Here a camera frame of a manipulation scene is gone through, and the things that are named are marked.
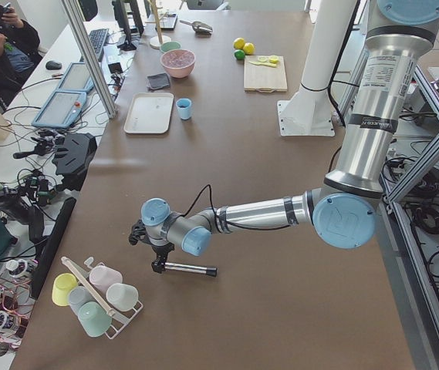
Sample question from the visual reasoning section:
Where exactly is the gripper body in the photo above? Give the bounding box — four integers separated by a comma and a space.
148, 236, 174, 262

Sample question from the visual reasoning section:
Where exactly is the black silver muddler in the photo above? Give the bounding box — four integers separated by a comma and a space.
164, 262, 218, 278

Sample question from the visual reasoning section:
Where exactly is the blue plastic cup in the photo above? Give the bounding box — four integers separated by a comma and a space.
176, 98, 192, 120

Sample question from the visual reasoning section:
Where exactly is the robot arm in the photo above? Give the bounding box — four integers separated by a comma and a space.
130, 1, 439, 276

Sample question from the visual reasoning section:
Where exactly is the white cup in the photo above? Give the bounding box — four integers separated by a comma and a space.
106, 283, 139, 311

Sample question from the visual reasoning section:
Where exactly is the pink cup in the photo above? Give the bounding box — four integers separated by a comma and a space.
89, 265, 123, 294

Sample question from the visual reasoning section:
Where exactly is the white cup rack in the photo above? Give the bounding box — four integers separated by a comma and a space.
61, 257, 144, 340

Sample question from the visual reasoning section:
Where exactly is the green cup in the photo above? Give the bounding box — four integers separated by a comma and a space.
77, 301, 112, 338

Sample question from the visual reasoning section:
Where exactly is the grey cup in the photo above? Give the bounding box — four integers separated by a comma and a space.
68, 285, 91, 315

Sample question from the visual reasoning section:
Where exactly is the yellow cup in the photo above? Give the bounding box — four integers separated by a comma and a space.
52, 273, 78, 307

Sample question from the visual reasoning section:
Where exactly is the pink bowl of ice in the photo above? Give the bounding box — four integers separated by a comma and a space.
160, 49, 195, 78

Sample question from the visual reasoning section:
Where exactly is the wooden cup stand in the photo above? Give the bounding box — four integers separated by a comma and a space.
147, 0, 171, 49

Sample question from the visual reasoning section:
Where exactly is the metal ice scoop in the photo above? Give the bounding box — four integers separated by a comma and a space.
180, 19, 213, 35

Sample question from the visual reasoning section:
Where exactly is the tea bottle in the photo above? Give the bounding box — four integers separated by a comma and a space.
6, 259, 37, 280

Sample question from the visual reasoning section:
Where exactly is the beige rabbit tray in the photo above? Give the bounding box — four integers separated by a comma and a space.
123, 92, 174, 134

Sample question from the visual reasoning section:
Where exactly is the grey folded cloth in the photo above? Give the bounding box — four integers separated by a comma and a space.
147, 72, 171, 90

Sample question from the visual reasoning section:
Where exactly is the teach pendant lower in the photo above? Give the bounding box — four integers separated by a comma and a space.
32, 89, 87, 129

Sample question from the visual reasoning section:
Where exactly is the teach pendant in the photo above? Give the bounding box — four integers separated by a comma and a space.
58, 62, 94, 93
32, 89, 87, 129

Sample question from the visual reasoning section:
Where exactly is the teach pendant upper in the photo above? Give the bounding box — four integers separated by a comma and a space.
58, 62, 94, 93

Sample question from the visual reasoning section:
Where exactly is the wooden cutting board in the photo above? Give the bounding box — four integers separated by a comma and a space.
244, 55, 288, 93

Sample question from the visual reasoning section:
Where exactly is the mint green bowl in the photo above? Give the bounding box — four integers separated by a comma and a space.
160, 41, 181, 53

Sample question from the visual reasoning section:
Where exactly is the green lime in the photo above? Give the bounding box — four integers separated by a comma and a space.
234, 49, 245, 60

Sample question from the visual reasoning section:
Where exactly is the yellow plastic knife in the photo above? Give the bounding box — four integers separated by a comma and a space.
248, 60, 277, 68

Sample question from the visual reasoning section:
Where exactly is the black computer mouse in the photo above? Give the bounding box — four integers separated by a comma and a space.
45, 60, 62, 70

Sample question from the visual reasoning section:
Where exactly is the yellow lemon upper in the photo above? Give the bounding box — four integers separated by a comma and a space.
233, 37, 245, 50

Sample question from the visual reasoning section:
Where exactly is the yellow lemon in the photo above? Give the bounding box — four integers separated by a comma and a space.
233, 37, 245, 50
242, 42, 255, 55

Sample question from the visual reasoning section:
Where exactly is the yellow lemon lower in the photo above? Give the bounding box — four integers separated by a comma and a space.
242, 42, 255, 55

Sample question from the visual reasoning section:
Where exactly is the black keyboard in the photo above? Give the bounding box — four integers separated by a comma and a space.
88, 28, 109, 62

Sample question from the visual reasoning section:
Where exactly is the seated person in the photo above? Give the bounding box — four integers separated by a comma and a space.
0, 5, 42, 92

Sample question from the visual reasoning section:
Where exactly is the aluminium frame post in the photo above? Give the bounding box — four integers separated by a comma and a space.
61, 0, 117, 119

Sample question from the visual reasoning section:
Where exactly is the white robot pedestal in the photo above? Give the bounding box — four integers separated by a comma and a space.
278, 0, 359, 136

